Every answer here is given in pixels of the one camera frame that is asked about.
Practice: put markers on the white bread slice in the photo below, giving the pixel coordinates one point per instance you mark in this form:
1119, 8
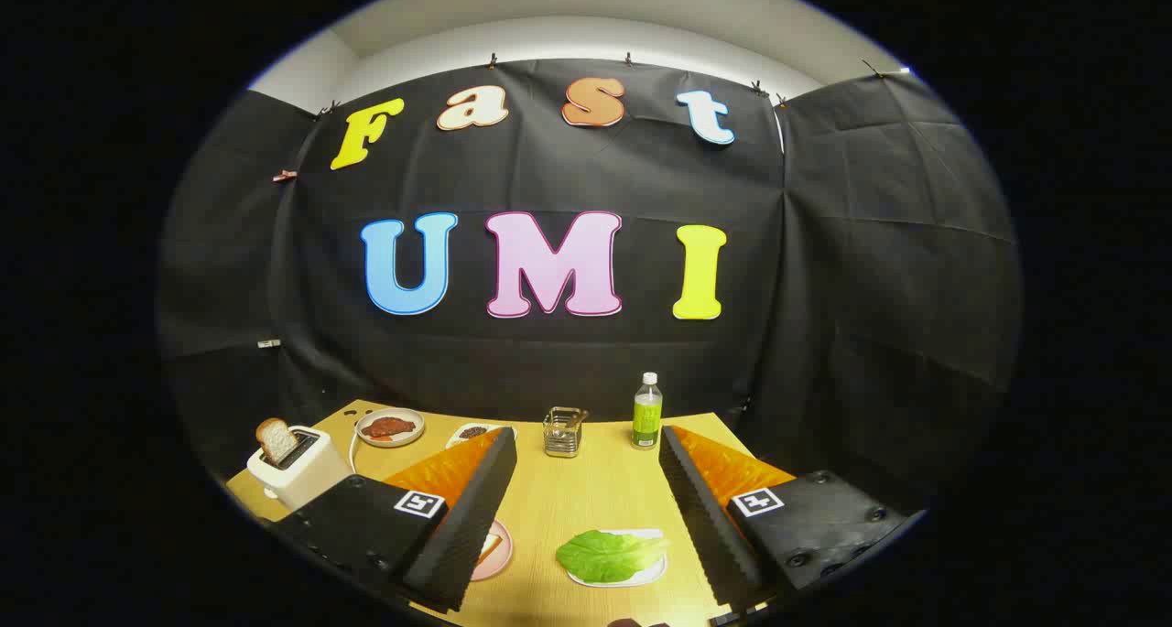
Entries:
487, 547

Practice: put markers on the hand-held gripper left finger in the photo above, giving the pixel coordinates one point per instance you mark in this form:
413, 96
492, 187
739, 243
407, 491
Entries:
467, 526

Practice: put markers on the white square plate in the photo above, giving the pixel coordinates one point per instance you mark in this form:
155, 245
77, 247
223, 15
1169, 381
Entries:
645, 577

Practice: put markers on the toasted bread slice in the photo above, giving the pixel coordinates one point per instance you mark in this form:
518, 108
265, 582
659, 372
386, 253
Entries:
275, 439

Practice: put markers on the white divided bean dish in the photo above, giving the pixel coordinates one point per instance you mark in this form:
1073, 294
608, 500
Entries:
472, 432

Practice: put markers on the pink plate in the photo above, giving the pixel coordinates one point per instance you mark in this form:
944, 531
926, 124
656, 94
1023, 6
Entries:
504, 558

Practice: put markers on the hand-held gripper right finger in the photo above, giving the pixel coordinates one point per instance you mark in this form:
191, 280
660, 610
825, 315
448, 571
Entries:
705, 526

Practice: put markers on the white toaster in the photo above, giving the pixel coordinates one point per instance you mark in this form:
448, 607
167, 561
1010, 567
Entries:
311, 471

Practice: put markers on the brown meat pieces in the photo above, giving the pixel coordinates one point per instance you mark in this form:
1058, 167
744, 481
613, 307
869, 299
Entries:
385, 426

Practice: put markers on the green label plastic bottle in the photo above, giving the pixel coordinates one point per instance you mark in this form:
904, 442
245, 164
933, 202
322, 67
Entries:
646, 421

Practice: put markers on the round white plate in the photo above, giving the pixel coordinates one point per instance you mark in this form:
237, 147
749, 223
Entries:
410, 437

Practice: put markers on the black backdrop cloth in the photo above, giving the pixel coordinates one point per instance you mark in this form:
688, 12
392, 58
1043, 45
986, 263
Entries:
549, 362

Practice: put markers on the green lettuce leaf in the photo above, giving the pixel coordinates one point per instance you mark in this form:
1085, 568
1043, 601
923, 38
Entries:
604, 556

